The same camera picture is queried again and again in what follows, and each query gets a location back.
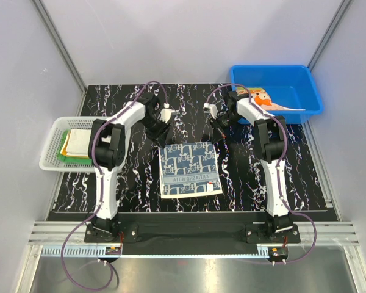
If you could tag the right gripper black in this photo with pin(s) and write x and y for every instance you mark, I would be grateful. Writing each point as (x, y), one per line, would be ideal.
(218, 132)

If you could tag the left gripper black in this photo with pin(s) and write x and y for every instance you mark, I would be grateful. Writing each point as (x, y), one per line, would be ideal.
(160, 136)

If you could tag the orange patterned cloth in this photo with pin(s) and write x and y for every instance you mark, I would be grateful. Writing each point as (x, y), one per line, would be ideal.
(262, 98)

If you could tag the grey blue patterned towel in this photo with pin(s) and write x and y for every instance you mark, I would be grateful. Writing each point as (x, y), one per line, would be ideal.
(186, 168)

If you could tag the light grey towel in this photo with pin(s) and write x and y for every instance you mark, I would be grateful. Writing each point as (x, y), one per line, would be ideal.
(79, 142)

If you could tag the brown yellow towel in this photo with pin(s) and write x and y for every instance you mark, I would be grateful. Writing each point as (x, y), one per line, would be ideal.
(65, 151)

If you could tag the green microfiber towel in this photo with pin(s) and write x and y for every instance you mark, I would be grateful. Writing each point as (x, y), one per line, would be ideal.
(70, 160)

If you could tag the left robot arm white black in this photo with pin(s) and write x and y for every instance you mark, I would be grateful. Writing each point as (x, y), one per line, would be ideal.
(108, 148)

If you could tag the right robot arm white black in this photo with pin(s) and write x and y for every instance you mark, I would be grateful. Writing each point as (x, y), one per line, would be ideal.
(270, 146)

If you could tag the black marble pattern mat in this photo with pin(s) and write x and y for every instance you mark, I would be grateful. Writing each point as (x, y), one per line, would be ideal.
(241, 174)

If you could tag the red white towel tag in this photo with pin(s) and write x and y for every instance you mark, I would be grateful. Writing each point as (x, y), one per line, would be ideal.
(210, 187)

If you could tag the blue plastic bin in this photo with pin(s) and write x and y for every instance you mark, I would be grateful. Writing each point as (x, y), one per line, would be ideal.
(290, 86)

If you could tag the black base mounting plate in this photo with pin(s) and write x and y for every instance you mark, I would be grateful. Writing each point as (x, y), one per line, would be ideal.
(189, 233)

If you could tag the white perforated plastic basket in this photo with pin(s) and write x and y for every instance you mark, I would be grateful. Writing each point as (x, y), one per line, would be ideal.
(49, 157)

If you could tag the left small circuit board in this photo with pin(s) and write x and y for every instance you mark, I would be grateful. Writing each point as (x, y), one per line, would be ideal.
(113, 250)

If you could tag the small circuit board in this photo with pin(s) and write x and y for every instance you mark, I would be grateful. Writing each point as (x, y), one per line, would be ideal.
(279, 252)
(113, 250)

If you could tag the right small circuit board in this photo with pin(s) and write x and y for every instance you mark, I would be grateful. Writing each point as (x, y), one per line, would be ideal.
(279, 252)

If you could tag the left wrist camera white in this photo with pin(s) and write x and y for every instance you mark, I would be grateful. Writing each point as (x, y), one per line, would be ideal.
(167, 113)

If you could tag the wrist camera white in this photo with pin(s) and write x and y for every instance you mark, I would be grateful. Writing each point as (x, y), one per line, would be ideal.
(210, 109)
(167, 113)

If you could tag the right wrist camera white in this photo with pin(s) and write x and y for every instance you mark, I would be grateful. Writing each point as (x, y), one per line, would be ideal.
(210, 109)

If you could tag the left aluminium frame post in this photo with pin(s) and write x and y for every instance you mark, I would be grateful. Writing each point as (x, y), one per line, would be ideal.
(58, 42)

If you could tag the aluminium frame post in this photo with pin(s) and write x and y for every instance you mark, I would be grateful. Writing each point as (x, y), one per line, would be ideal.
(333, 25)
(58, 42)

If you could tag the aluminium rail front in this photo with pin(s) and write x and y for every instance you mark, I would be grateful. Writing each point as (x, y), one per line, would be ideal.
(328, 233)

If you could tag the right aluminium frame post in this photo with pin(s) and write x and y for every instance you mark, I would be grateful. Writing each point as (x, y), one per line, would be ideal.
(333, 25)

